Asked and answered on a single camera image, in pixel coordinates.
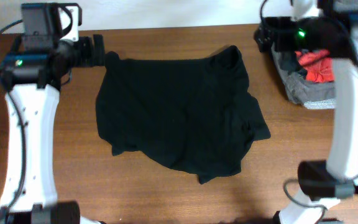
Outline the grey garment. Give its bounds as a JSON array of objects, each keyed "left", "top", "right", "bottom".
[{"left": 269, "top": 44, "right": 336, "bottom": 110}]

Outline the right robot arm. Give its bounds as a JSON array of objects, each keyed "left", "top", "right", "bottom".
[{"left": 254, "top": 0, "right": 358, "bottom": 224}]

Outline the red t-shirt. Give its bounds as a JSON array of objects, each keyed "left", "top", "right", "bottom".
[{"left": 295, "top": 50, "right": 334, "bottom": 83}]

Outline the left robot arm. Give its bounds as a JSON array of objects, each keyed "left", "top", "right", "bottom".
[{"left": 0, "top": 2, "right": 104, "bottom": 224}]

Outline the right black cable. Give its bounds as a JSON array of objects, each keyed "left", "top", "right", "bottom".
[{"left": 259, "top": 0, "right": 358, "bottom": 224}]

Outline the black polo shirt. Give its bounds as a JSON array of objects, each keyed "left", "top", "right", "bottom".
[{"left": 96, "top": 45, "right": 271, "bottom": 184}]

